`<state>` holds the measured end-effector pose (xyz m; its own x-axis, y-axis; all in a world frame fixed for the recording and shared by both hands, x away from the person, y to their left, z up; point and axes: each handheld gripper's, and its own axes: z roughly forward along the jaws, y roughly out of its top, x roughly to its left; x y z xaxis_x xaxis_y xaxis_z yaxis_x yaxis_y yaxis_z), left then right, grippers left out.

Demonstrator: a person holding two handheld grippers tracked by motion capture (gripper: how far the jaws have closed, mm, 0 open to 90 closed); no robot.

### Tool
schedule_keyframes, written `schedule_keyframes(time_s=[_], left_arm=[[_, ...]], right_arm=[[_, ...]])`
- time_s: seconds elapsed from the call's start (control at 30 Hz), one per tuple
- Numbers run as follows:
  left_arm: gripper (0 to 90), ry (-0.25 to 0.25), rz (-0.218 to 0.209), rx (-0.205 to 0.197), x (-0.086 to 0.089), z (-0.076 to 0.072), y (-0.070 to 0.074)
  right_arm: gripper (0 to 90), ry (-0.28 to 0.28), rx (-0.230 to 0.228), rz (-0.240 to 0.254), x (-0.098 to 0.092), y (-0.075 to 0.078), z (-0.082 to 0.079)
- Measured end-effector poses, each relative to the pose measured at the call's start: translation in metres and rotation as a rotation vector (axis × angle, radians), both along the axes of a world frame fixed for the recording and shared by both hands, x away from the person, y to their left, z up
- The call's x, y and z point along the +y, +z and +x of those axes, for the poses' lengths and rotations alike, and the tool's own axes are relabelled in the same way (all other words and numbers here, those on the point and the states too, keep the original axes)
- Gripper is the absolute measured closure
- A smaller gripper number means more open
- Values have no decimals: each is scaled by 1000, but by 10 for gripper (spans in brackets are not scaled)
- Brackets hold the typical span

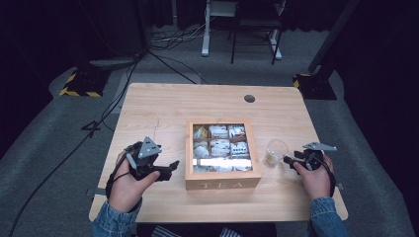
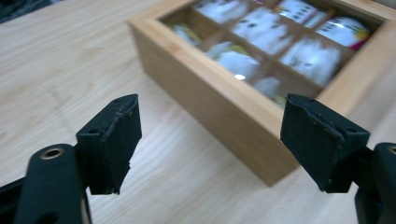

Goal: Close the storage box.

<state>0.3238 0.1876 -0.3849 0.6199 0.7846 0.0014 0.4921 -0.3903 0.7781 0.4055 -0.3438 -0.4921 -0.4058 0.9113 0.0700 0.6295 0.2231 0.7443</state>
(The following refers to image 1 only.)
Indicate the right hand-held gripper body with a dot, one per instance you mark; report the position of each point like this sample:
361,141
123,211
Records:
314,154

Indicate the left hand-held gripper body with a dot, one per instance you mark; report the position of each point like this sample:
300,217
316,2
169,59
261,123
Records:
146,156

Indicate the clear glass cup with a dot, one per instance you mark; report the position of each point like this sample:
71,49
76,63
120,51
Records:
276,153

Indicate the yellow tea bag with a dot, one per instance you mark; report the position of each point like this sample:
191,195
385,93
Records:
272,160

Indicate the wooden tea box glass lid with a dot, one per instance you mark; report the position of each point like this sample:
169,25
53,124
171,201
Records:
222,154

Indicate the person's right hand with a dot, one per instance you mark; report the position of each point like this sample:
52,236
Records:
316,181

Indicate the person's left hand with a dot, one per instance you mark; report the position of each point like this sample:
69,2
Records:
126,189

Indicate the group of tea bags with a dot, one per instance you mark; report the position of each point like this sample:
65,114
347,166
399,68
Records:
220,148

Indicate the person's striped clothing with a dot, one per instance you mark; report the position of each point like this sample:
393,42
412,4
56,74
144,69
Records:
164,232

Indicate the yellow-black striped stand base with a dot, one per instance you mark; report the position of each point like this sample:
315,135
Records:
313,87
84,84

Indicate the dark round table grommet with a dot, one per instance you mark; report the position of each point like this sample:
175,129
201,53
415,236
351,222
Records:
249,98

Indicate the black slanted stand pole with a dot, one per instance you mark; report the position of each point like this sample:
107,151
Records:
332,36

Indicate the black metal chair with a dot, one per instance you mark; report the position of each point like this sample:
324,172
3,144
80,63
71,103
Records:
257,23

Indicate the white desk frame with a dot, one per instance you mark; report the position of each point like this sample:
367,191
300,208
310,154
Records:
206,36

